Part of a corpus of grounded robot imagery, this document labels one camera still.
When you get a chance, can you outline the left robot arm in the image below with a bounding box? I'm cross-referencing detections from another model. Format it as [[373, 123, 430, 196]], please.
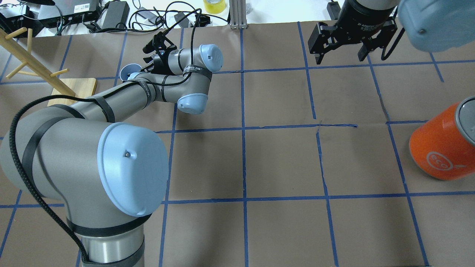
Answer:
[[1, 32, 223, 267]]

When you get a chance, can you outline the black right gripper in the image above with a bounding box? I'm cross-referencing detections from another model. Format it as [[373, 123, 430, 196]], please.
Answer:
[[308, 0, 398, 65]]

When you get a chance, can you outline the black power adapter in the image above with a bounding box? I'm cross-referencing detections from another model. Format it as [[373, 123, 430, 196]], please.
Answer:
[[101, 0, 130, 29]]

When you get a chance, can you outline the yellow tape roll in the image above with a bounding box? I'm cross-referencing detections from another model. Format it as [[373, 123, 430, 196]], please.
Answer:
[[203, 0, 226, 14]]

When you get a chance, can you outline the aluminium frame post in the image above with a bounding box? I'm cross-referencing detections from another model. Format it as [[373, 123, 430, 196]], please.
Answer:
[[229, 0, 248, 29]]

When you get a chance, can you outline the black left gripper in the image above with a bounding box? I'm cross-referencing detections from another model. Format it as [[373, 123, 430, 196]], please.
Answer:
[[143, 32, 177, 75]]

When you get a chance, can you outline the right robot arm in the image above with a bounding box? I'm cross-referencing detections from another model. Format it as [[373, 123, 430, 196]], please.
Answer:
[[308, 0, 475, 64]]

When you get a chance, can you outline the light blue cup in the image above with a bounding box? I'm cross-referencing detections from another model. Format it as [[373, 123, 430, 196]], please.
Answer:
[[119, 63, 141, 81]]

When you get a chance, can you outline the wooden cup tree stand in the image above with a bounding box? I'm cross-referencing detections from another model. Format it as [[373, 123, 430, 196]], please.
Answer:
[[0, 27, 97, 98]]

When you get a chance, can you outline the orange can silver lid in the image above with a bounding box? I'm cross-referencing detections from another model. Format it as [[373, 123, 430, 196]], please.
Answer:
[[409, 96, 475, 181]]

